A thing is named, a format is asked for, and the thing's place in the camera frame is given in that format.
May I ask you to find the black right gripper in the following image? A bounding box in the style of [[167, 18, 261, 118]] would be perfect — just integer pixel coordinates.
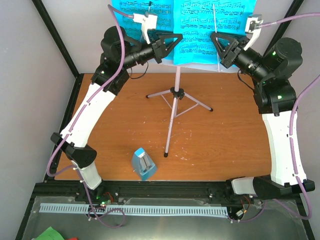
[[208, 32, 270, 83]]

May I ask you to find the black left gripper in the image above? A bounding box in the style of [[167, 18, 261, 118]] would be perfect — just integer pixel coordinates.
[[120, 31, 183, 70]]

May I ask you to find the blue sheet music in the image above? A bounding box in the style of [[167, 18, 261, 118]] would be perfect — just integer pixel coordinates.
[[107, 4, 177, 64], [173, 0, 256, 65]]

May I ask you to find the white tripod music stand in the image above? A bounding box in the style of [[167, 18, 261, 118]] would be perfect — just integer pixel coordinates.
[[145, 0, 257, 158]]

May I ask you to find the blue metronome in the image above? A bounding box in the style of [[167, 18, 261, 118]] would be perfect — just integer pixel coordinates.
[[131, 147, 157, 181]]

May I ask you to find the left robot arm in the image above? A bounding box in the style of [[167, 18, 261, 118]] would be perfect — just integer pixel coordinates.
[[50, 26, 183, 202]]

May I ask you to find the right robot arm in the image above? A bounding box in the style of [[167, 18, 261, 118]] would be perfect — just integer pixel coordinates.
[[210, 32, 316, 200]]

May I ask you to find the green paper sheet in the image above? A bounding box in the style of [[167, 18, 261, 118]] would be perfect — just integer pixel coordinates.
[[32, 226, 64, 240]]

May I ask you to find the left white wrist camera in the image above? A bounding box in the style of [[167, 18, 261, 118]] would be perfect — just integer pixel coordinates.
[[133, 12, 158, 44]]

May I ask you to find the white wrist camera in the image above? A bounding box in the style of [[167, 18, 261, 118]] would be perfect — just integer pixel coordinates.
[[133, 12, 158, 44], [244, 14, 264, 51]]

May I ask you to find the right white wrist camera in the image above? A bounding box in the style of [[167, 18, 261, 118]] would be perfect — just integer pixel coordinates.
[[244, 14, 264, 51]]

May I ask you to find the black aluminium frame rail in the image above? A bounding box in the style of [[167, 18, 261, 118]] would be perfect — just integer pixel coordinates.
[[32, 181, 300, 208]]

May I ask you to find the grey slotted cable duct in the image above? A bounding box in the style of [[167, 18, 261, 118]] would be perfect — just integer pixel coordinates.
[[39, 203, 228, 218]]

